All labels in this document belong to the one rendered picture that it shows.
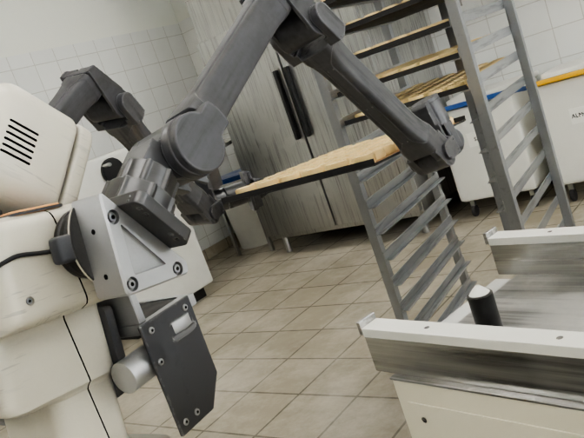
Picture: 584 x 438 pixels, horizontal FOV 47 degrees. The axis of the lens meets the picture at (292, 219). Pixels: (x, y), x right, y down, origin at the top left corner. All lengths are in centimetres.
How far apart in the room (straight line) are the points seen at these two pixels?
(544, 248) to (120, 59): 530
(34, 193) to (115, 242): 16
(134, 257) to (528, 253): 57
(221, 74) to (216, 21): 419
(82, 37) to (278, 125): 190
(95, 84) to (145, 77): 480
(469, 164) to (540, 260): 351
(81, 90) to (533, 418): 98
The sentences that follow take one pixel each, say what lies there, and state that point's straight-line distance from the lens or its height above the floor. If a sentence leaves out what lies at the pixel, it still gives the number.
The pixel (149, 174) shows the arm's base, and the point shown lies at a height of 117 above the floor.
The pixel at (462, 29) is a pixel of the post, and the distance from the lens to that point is 195.
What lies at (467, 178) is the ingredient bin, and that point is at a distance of 455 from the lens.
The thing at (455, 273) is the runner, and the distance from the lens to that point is 273.
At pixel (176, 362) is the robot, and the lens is 94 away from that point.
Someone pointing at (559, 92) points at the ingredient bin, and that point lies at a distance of 423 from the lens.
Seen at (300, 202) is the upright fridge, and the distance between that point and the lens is 497.
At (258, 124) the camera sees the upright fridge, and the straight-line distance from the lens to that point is 500.
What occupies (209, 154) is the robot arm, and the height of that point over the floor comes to 117.
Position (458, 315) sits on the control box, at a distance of 98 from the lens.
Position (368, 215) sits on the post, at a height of 75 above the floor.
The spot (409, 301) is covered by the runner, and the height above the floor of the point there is 41.
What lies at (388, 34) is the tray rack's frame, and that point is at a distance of 268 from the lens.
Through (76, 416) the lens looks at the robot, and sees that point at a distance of 91.
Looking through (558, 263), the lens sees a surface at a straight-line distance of 102.
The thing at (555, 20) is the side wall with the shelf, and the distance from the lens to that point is 487.
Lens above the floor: 121
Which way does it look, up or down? 10 degrees down
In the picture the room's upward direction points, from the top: 20 degrees counter-clockwise
